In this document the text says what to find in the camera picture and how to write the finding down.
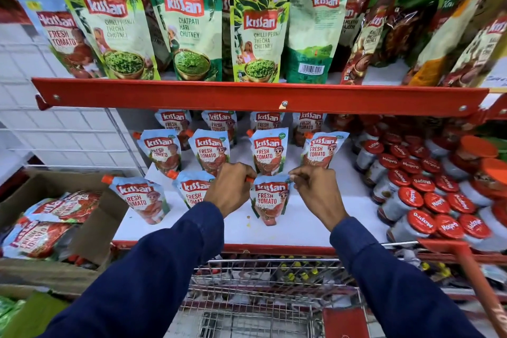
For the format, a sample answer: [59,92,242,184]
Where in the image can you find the rows of blue sauce pouches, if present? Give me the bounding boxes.
[101,109,350,226]

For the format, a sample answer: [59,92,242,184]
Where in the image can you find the person's right forearm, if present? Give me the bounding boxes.
[330,217,485,338]

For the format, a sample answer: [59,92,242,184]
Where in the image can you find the brown cardboard box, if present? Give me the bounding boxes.
[0,169,130,296]

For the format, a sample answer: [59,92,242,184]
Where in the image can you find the red sauce pouch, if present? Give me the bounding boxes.
[1,219,75,260]
[24,191,102,224]

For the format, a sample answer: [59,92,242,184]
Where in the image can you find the large blue sauce pouch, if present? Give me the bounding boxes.
[11,0,105,79]

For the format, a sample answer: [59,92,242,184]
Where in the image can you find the row of green chutney pouches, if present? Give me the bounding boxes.
[55,0,353,84]

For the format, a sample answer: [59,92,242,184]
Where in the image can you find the green packet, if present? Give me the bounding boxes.
[0,290,71,338]

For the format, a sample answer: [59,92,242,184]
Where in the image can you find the blue spouted sauce pouch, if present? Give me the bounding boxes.
[246,174,292,227]

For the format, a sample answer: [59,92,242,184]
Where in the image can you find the white wire grid panel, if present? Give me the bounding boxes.
[0,0,148,177]

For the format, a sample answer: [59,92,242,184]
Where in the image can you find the row of brown sauce pouches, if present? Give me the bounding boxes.
[333,0,507,88]

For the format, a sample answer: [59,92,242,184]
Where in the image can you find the person's left hand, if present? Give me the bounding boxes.
[204,162,257,218]

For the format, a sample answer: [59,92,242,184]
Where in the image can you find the white shelf with red edge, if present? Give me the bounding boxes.
[112,128,507,265]

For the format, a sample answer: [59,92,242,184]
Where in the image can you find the red metal shelf rail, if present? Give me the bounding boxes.
[32,77,507,121]

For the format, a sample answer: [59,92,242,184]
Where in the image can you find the person's left forearm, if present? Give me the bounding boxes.
[40,202,225,338]

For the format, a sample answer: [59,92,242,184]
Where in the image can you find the metal wire shopping cart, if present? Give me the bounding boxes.
[164,239,507,338]

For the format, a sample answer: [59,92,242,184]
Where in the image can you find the group of red-lidded jars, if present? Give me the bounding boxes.
[352,123,507,254]

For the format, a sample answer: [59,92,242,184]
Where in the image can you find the orange-lidded jar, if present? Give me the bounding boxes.
[459,158,507,208]
[443,135,499,181]

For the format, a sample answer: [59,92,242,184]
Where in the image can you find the person's right hand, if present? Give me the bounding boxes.
[289,165,349,232]

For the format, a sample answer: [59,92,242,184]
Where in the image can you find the row of yellow-capped bottles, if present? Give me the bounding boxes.
[278,256,322,283]

